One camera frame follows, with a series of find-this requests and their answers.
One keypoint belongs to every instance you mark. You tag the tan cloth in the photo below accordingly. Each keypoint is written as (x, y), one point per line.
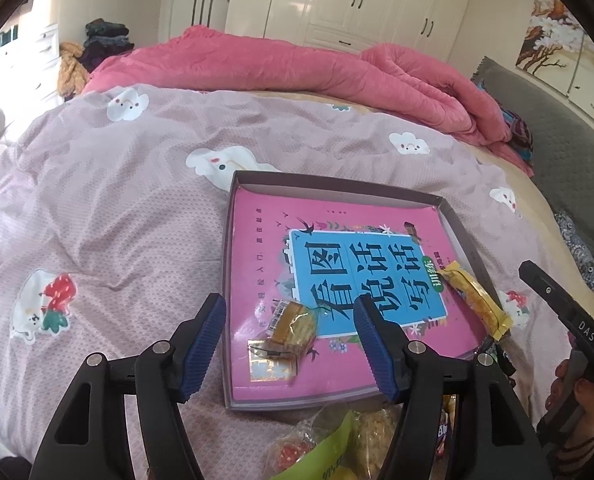
(74, 72)

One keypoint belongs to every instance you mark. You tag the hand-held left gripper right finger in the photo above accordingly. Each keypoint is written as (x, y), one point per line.
(372, 340)

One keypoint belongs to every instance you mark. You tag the colourful dark cloth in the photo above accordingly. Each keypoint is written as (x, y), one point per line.
(519, 132)

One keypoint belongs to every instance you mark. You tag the clear floss pastry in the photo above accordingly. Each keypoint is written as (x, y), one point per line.
(372, 432)

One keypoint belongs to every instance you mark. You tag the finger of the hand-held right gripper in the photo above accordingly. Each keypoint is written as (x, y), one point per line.
(572, 317)

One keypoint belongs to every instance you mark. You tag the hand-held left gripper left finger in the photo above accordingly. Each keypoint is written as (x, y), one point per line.
(204, 340)

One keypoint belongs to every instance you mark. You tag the green snack packet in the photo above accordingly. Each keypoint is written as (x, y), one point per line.
(334, 447)

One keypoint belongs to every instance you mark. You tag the person's right forearm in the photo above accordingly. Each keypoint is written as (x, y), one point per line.
(579, 465)

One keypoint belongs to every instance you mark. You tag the beige bed sheet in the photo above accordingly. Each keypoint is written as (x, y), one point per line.
(532, 195)

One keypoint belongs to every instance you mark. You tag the grey patterned pillow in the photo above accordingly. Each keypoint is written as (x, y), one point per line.
(577, 250)

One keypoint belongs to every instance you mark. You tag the pile of dark clothes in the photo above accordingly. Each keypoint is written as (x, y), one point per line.
(107, 40)

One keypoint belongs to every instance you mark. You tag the yellow snack bar packet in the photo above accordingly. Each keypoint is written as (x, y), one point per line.
(477, 300)

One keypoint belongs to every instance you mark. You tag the flower wall painting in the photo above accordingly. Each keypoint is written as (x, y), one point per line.
(552, 45)

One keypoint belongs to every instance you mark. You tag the white drawer cabinet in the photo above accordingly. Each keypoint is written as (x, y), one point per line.
(37, 65)

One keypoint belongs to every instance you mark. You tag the grey headboard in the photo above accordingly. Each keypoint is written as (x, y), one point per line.
(552, 130)

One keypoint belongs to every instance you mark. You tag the clear orange cake packet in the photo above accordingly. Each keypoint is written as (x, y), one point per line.
(289, 327)

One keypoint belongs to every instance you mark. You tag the white wardrobe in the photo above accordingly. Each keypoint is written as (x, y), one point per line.
(357, 0)

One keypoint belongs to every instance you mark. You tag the red clear wrapped snack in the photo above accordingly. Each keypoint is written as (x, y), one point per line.
(289, 452)

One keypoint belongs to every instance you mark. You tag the pink picture book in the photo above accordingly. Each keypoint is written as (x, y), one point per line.
(267, 240)

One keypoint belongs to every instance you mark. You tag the pink quilt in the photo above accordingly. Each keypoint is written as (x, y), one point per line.
(277, 65)

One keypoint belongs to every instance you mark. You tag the shallow cardboard box tray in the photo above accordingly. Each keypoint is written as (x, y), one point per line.
(469, 240)

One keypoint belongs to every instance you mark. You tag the person's right hand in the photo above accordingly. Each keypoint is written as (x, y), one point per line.
(589, 405)

